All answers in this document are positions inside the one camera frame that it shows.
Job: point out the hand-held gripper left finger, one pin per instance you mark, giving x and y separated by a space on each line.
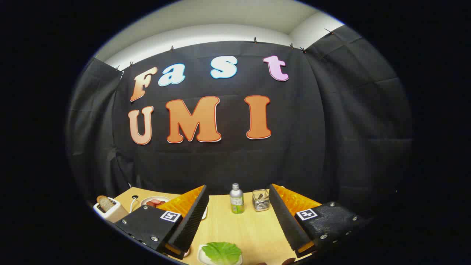
191 221

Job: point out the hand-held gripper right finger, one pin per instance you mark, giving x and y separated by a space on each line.
287 221

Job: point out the green lettuce leaf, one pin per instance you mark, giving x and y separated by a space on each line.
222 253

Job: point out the toasted bread slice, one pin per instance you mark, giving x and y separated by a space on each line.
106 203

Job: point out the white divided dish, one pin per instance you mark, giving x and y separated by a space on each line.
204 214

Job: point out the pink plate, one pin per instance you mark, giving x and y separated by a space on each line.
187 253

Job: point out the square white plate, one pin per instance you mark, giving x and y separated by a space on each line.
202 255

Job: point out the green bottle with silver top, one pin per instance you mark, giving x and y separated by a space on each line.
237 200

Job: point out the round white plate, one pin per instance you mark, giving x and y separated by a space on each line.
145 200

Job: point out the black backdrop cloth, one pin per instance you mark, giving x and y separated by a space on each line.
294 158

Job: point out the white toaster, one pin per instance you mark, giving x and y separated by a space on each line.
114 214

